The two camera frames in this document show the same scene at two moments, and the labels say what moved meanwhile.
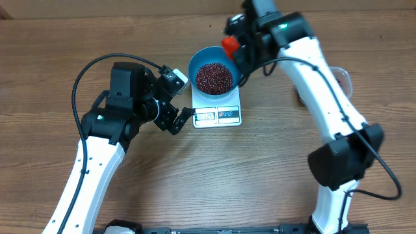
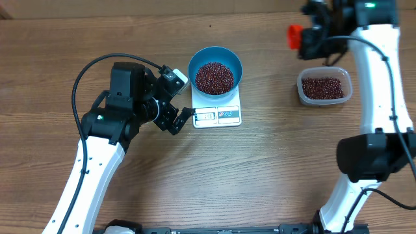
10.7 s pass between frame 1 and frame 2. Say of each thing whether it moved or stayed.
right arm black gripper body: moved
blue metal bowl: stayed
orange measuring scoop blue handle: moved
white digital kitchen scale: stayed
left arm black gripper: stayed
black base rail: stayed
